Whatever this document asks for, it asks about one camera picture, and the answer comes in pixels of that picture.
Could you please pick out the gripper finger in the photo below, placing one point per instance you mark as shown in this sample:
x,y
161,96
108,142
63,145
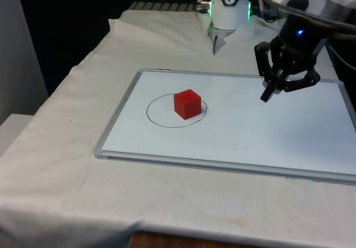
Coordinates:
x,y
301,83
264,61

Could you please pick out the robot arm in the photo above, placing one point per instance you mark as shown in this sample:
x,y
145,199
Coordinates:
x,y
228,11

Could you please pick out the red cube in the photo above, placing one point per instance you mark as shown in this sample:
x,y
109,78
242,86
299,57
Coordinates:
x,y
187,104

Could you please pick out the whiteboard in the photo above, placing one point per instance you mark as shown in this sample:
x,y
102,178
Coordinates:
x,y
250,125

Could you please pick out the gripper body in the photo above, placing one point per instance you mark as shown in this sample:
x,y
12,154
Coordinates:
x,y
297,40

